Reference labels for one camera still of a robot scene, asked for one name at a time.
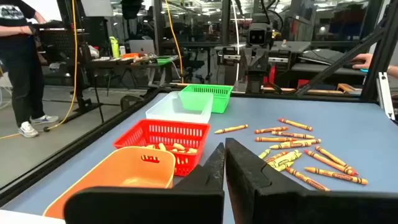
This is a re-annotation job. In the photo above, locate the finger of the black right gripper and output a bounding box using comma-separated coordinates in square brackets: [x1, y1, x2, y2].
[247, 56, 257, 75]
[257, 56, 268, 75]

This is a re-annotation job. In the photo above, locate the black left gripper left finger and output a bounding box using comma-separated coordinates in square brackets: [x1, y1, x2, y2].
[63, 142, 225, 224]

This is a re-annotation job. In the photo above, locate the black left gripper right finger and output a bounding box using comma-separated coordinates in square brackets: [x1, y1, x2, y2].
[225, 138, 398, 224]

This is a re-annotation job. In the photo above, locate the orange crayon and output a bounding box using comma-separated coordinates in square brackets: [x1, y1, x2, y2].
[254, 136, 299, 143]
[303, 166, 369, 186]
[285, 167, 331, 192]
[254, 126, 290, 135]
[315, 145, 358, 174]
[265, 151, 290, 163]
[269, 138, 322, 151]
[271, 130, 315, 140]

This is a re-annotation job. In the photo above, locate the green plastic basket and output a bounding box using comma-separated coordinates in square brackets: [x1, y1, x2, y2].
[179, 83, 234, 114]

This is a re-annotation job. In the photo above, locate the red-orange crayon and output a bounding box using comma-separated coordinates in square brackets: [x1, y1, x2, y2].
[277, 118, 314, 132]
[303, 149, 359, 177]

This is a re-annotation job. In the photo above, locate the yellow-orange crayon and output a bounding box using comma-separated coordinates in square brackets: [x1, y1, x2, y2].
[214, 124, 249, 135]

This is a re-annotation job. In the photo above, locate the person's forearm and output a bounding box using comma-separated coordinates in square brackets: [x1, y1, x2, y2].
[386, 64, 398, 79]

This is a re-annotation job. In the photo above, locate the grey desk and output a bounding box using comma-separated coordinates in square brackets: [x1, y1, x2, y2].
[290, 40, 368, 77]

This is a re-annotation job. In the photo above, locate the black office chair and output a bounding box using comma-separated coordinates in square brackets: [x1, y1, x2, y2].
[183, 49, 206, 83]

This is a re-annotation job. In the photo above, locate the orange plastic bin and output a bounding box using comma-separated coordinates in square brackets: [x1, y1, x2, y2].
[42, 146, 177, 220]

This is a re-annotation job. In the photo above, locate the red plastic basket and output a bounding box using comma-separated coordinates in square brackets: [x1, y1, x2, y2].
[113, 118, 211, 177]

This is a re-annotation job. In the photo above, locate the clear plastic bin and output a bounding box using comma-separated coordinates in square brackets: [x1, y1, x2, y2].
[145, 91, 215, 124]

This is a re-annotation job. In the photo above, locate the person's hand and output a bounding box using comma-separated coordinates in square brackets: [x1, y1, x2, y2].
[351, 53, 374, 70]

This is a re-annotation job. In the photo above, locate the silver laptop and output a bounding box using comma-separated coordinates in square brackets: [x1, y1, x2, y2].
[129, 39, 155, 55]

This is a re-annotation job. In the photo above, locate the silver aluminium profile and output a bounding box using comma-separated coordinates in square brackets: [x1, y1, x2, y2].
[375, 71, 396, 121]

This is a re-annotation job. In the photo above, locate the black work table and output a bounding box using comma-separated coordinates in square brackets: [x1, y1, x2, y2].
[88, 55, 180, 94]

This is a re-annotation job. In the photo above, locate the white plastic bin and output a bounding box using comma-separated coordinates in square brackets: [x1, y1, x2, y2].
[0, 210, 66, 224]

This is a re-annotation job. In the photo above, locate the black equipment stand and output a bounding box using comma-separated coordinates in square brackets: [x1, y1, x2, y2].
[57, 0, 108, 124]

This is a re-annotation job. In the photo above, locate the yellow-green bottle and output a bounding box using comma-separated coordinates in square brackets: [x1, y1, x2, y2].
[109, 35, 121, 58]

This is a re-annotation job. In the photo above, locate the person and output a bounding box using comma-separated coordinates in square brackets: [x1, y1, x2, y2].
[0, 0, 60, 139]

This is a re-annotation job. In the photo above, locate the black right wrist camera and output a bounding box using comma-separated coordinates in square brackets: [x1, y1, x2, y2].
[247, 27, 269, 46]

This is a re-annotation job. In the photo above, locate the white cable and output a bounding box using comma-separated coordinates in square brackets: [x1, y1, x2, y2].
[230, 0, 241, 83]

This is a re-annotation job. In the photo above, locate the yellow cable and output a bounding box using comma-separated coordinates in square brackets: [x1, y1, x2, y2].
[164, 0, 185, 83]
[0, 0, 78, 140]

